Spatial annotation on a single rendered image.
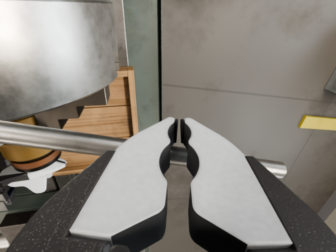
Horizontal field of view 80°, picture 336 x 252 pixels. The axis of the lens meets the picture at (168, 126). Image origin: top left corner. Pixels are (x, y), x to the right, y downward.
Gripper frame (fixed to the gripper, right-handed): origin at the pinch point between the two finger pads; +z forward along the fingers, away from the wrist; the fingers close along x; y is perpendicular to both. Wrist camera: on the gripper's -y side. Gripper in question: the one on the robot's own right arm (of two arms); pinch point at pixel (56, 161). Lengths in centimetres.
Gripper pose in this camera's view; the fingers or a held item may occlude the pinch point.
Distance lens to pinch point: 41.4
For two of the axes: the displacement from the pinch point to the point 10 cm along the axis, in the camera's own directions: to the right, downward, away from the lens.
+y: -0.3, 8.6, 5.1
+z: 9.9, -0.6, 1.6
